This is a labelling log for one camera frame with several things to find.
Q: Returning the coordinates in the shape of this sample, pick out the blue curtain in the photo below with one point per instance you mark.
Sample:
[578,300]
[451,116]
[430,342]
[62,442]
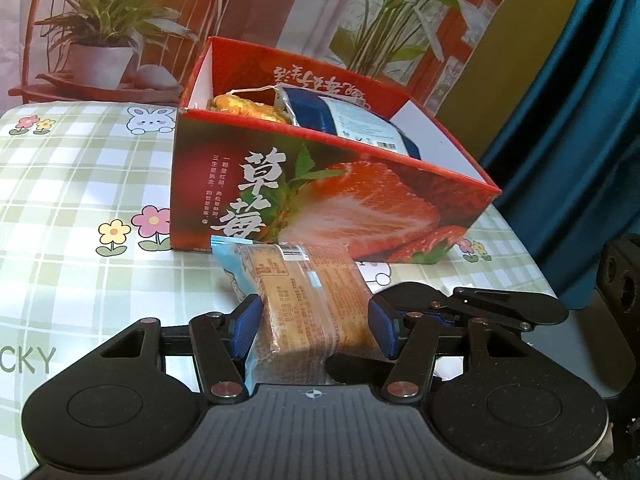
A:
[575,110]

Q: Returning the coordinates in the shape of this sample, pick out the red strawberry print box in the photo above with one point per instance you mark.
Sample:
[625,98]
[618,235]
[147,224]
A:
[380,195]

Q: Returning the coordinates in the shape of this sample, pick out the blue packet with white label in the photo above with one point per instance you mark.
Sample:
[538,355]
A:
[310,110]

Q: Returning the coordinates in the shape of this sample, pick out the orange patterned pouch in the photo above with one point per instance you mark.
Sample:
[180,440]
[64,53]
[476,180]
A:
[240,106]

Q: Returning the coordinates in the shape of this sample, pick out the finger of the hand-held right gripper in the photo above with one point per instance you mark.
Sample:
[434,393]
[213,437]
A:
[500,307]

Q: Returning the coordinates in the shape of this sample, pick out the clear bread packet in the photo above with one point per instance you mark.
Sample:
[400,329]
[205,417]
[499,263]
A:
[300,300]

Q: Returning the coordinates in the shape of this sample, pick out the green checked tablecloth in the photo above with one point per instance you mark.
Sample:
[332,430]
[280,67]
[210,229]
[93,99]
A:
[75,185]

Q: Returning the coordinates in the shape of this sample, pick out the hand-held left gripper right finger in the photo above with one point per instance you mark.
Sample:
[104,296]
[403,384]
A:
[383,325]

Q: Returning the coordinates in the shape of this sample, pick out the printed room backdrop poster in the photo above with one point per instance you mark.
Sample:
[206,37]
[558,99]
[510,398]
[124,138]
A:
[150,10]

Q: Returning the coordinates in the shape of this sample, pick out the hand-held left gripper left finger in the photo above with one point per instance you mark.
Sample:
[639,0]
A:
[248,324]

